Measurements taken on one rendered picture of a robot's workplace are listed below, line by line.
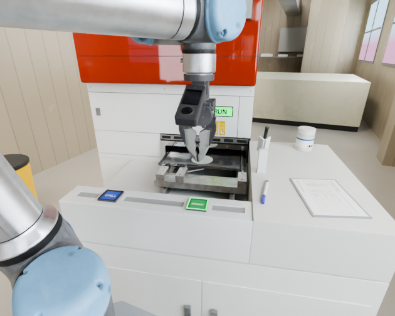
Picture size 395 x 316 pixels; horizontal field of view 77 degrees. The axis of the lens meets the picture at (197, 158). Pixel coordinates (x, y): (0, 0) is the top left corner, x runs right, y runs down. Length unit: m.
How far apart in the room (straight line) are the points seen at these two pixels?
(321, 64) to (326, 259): 7.03
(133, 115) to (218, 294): 0.89
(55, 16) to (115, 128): 1.10
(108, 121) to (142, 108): 0.21
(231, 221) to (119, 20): 0.51
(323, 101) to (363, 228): 4.62
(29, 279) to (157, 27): 0.37
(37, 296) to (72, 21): 0.33
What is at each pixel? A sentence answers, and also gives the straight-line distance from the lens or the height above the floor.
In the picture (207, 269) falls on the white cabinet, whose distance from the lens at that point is 0.78.
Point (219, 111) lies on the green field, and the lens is 1.18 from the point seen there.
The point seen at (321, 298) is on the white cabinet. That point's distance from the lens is 0.85.
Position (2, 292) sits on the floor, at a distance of 2.10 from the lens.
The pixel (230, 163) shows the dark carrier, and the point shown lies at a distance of 1.11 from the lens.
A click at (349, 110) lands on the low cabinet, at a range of 5.34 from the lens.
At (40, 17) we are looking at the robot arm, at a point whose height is 1.38.
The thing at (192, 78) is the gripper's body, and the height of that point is 1.30.
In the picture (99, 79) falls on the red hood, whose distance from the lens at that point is 1.29.
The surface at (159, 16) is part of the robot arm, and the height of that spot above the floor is 1.39.
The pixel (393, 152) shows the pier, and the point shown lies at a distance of 4.00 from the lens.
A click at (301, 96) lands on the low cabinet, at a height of 0.58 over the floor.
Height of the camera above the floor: 1.35
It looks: 23 degrees down
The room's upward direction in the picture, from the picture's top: straight up
